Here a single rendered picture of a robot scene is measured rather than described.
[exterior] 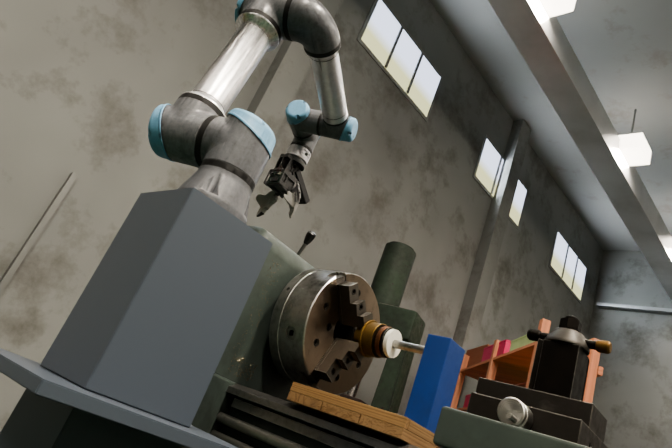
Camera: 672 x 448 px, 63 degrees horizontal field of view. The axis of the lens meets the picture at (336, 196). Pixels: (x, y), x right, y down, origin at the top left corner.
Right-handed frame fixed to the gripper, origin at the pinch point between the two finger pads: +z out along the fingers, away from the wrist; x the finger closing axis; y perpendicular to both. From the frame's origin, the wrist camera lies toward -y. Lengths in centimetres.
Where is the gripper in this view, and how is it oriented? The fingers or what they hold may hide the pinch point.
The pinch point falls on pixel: (274, 219)
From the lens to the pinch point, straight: 169.5
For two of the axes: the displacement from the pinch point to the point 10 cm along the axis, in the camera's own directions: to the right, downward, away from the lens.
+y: -5.5, -5.4, -6.4
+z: -3.5, 8.4, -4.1
